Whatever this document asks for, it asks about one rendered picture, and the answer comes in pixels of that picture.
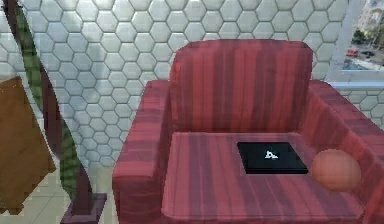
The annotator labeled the black closed laptop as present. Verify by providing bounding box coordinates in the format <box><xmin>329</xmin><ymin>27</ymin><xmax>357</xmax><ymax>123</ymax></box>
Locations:
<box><xmin>236</xmin><ymin>141</ymin><xmax>309</xmax><ymax>175</ymax></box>

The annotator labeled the red striped armchair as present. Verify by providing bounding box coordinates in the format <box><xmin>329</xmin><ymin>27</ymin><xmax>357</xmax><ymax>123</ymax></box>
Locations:
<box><xmin>111</xmin><ymin>38</ymin><xmax>384</xmax><ymax>224</ymax></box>

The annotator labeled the dark maroon and green floor lamp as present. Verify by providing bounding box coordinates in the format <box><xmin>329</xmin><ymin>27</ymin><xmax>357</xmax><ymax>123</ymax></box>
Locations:
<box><xmin>2</xmin><ymin>0</ymin><xmax>108</xmax><ymax>224</ymax></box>

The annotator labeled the orange ball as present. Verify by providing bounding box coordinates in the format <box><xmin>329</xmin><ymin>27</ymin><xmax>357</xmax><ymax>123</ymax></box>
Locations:
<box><xmin>311</xmin><ymin>148</ymin><xmax>362</xmax><ymax>193</ymax></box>

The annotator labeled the brown wooden board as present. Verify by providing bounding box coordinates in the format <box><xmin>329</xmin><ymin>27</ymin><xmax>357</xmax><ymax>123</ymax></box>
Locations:
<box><xmin>0</xmin><ymin>75</ymin><xmax>57</xmax><ymax>216</ymax></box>

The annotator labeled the white framed window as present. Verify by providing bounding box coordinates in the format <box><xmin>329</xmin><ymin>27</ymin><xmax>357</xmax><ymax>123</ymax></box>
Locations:
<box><xmin>325</xmin><ymin>0</ymin><xmax>384</xmax><ymax>92</ymax></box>

